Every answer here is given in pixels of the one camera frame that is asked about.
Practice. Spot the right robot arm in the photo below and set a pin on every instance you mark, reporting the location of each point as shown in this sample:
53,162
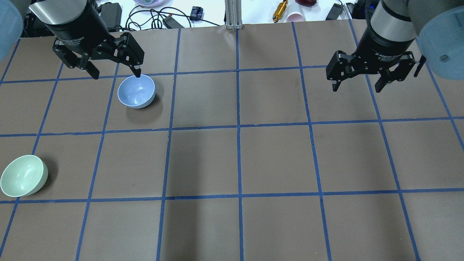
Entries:
390,31

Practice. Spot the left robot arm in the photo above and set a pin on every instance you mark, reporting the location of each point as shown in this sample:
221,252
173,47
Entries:
48,11

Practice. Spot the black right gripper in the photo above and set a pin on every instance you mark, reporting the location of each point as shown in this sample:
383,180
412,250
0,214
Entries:
383,45

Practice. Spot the green bowl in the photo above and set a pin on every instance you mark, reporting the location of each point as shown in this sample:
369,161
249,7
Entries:
24,176

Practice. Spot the blue bowl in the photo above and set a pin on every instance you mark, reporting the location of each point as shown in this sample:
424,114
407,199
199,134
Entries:
137,92

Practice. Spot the dark red object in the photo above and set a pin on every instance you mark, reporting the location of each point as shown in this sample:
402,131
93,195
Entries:
306,3

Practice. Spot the aluminium frame post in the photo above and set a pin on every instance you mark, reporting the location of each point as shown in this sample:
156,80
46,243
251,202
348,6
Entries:
233,14

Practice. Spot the purple plate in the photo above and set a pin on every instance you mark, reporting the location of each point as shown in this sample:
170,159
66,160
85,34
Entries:
149,3

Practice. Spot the small black blue device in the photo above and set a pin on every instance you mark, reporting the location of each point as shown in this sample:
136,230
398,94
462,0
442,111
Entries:
196,13

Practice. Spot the yellow tool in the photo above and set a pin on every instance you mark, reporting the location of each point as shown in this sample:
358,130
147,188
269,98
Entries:
279,11

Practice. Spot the pink cup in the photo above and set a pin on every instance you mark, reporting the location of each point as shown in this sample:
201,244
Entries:
295,17

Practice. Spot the black power adapter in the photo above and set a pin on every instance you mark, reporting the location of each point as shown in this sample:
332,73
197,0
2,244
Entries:
111,13

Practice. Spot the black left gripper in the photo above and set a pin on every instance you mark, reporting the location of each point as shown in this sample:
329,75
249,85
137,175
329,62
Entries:
77,28

